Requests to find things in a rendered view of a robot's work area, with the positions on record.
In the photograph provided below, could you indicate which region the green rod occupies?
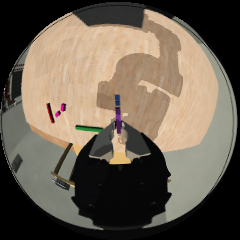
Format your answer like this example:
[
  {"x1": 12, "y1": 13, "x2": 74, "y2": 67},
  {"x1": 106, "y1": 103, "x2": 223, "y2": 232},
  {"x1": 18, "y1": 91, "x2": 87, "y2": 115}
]
[{"x1": 75, "y1": 125, "x2": 103, "y2": 132}]

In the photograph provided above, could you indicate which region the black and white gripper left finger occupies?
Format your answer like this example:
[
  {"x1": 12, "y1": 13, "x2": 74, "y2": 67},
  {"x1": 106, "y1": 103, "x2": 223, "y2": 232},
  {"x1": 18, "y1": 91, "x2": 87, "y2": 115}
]
[{"x1": 70, "y1": 121, "x2": 116, "y2": 182}]

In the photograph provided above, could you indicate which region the purple rod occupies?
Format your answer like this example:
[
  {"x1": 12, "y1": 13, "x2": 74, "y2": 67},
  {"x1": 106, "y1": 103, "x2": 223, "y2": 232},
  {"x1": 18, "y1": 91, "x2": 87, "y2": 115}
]
[{"x1": 115, "y1": 107, "x2": 121, "y2": 134}]

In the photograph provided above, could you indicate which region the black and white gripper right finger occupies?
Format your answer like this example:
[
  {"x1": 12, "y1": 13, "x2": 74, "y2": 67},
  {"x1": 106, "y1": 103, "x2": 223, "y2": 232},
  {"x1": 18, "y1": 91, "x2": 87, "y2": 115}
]
[{"x1": 121, "y1": 120, "x2": 171, "y2": 178}]

